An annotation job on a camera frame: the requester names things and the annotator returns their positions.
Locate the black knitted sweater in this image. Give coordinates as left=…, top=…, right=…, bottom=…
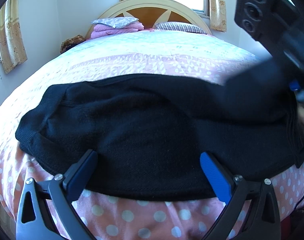
left=15, top=60, right=304, bottom=202

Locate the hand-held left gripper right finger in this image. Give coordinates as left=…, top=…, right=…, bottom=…
left=199, top=151, right=283, bottom=240

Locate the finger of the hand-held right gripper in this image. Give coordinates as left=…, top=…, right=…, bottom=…
left=288, top=79, right=304, bottom=105

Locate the striped pillow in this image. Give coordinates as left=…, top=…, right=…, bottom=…
left=155, top=22, right=207, bottom=35

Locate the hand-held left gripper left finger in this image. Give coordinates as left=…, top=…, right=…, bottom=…
left=15, top=149, right=99, bottom=240

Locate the grey floral pillow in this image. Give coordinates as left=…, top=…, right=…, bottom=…
left=91, top=17, right=140, bottom=28

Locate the pink folded blanket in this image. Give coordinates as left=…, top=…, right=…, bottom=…
left=91, top=21, right=145, bottom=39

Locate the cream and wood headboard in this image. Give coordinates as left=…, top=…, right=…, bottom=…
left=85, top=0, right=212, bottom=39

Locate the brown patterned cushion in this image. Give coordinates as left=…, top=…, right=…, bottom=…
left=60, top=34, right=85, bottom=54

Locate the pink polka dot bedspread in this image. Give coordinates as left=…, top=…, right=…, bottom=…
left=0, top=29, right=304, bottom=240

